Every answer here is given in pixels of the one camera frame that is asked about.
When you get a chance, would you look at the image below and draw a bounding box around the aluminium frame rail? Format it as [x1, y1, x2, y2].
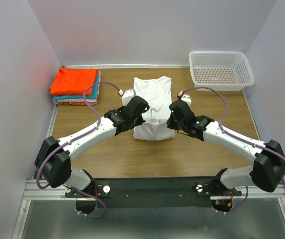
[12, 180, 285, 239]

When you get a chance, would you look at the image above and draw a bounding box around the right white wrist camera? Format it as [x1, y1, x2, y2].
[177, 91, 192, 107]

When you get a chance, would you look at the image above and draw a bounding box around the pink folded t shirt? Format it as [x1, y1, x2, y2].
[54, 84, 98, 105]

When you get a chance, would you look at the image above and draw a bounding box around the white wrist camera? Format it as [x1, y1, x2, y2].
[177, 91, 192, 107]
[118, 88, 136, 106]

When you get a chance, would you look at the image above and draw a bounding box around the white plastic basket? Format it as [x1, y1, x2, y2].
[189, 51, 255, 91]

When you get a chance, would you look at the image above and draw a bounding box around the orange folded t shirt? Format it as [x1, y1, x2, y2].
[49, 67, 98, 95]

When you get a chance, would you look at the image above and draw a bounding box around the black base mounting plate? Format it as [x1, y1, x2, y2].
[65, 176, 244, 212]

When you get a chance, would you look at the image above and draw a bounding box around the teal folded t shirt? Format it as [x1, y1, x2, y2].
[53, 71, 101, 101]

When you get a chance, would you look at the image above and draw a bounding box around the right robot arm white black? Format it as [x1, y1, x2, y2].
[167, 100, 285, 195]

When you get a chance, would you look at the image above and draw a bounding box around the white back edge strip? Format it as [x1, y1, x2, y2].
[65, 64, 189, 69]

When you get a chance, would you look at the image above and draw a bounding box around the white t shirt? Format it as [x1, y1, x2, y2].
[133, 76, 175, 141]

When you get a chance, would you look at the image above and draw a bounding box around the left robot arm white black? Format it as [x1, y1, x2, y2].
[35, 96, 149, 197]

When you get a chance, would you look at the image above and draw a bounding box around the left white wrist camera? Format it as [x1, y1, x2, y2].
[118, 88, 136, 106]

